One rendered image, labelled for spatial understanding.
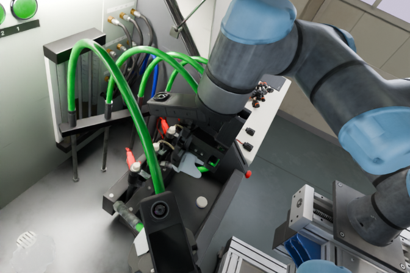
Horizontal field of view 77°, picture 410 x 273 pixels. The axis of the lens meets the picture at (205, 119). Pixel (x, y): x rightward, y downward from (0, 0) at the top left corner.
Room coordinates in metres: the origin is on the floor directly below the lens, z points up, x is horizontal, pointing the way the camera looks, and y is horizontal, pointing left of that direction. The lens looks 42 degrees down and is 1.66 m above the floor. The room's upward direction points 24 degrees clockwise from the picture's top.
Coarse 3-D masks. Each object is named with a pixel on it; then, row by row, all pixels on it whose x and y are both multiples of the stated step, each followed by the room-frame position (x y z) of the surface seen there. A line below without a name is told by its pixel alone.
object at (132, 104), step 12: (96, 48) 0.30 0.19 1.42; (72, 60) 0.36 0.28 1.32; (108, 60) 0.28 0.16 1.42; (72, 72) 0.37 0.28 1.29; (120, 72) 0.28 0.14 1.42; (72, 84) 0.38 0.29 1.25; (120, 84) 0.26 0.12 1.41; (72, 96) 0.38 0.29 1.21; (132, 96) 0.25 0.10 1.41; (72, 108) 0.38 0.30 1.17; (132, 108) 0.24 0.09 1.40; (144, 120) 0.24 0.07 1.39; (144, 132) 0.22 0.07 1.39; (144, 144) 0.21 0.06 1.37; (156, 156) 0.21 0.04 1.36; (156, 168) 0.20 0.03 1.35; (156, 180) 0.19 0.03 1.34; (156, 192) 0.18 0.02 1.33
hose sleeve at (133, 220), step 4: (120, 208) 0.23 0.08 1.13; (124, 208) 0.23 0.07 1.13; (128, 208) 0.23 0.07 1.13; (120, 212) 0.22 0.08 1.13; (124, 212) 0.22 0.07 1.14; (128, 212) 0.22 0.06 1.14; (124, 216) 0.21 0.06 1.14; (128, 216) 0.21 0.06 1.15; (132, 216) 0.21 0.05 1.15; (136, 216) 0.22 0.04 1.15; (128, 220) 0.21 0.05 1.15; (132, 220) 0.21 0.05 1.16; (136, 220) 0.21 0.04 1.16; (132, 224) 0.20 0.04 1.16; (136, 224) 0.20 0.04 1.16
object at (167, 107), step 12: (156, 96) 0.33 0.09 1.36; (168, 96) 0.33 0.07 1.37; (180, 96) 0.33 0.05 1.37; (192, 96) 0.34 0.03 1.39; (156, 108) 0.31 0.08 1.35; (168, 108) 0.30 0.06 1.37; (180, 108) 0.30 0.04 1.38; (192, 108) 0.30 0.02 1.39; (192, 120) 0.30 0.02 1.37; (204, 120) 0.29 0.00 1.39
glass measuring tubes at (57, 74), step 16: (80, 32) 0.50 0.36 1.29; (96, 32) 0.53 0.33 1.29; (48, 48) 0.40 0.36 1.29; (64, 48) 0.42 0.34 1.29; (48, 64) 0.40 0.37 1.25; (64, 64) 0.42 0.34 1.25; (80, 64) 0.49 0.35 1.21; (96, 64) 0.52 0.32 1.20; (48, 80) 0.40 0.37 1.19; (64, 80) 0.42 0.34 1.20; (80, 80) 0.49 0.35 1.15; (96, 80) 0.52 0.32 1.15; (64, 96) 0.41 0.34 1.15; (80, 96) 0.48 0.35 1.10; (96, 96) 0.52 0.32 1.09; (64, 112) 0.41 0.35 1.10; (80, 112) 0.48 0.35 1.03; (96, 112) 0.52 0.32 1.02; (64, 144) 0.41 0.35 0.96
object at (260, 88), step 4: (260, 84) 1.09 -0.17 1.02; (264, 84) 1.11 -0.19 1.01; (256, 88) 1.09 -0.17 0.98; (260, 88) 1.07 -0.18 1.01; (264, 88) 1.08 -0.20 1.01; (268, 88) 1.12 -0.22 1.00; (272, 88) 1.13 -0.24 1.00; (256, 92) 1.01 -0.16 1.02; (260, 92) 1.00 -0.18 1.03; (264, 92) 1.05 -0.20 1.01; (268, 92) 1.11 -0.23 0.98; (272, 92) 1.13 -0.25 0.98; (252, 96) 0.97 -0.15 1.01; (256, 96) 1.00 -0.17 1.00; (260, 96) 0.99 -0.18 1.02; (256, 100) 0.96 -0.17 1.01; (260, 100) 0.99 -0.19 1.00; (264, 100) 1.01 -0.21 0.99; (252, 104) 0.96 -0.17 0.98; (256, 104) 0.93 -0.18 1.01
